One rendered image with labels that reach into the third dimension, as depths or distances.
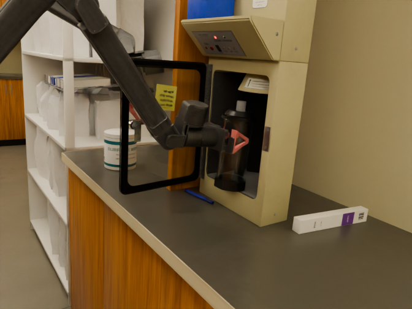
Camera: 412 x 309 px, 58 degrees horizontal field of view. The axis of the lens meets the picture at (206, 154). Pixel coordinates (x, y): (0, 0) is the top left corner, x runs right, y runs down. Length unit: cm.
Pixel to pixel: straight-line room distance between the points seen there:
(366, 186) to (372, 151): 12
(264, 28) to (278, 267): 58
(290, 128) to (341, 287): 44
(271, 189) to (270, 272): 28
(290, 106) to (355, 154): 41
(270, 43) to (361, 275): 60
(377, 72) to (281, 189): 51
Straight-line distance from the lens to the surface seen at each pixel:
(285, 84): 104
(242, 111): 111
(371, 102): 136
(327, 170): 147
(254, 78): 113
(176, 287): 103
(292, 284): 88
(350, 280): 95
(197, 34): 117
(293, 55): 105
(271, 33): 99
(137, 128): 109
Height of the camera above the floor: 140
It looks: 14 degrees down
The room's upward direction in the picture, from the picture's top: 4 degrees clockwise
